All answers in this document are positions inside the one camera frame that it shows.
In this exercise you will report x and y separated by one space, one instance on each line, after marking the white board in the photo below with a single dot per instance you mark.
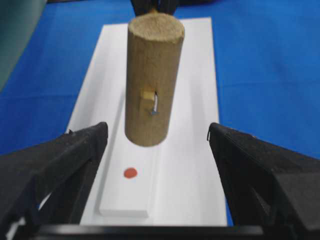
177 182

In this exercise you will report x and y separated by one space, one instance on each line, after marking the green curtain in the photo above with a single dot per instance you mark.
18 20

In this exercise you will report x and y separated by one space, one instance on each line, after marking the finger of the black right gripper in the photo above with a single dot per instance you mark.
167 6
142 7

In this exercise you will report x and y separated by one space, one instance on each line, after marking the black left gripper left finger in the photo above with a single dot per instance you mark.
49 183

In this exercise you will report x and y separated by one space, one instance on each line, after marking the blue table cloth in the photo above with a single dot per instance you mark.
266 59

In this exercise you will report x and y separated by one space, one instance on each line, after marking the wooden mallet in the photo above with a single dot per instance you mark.
154 46

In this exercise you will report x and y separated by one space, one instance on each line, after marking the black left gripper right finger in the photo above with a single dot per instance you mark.
273 193

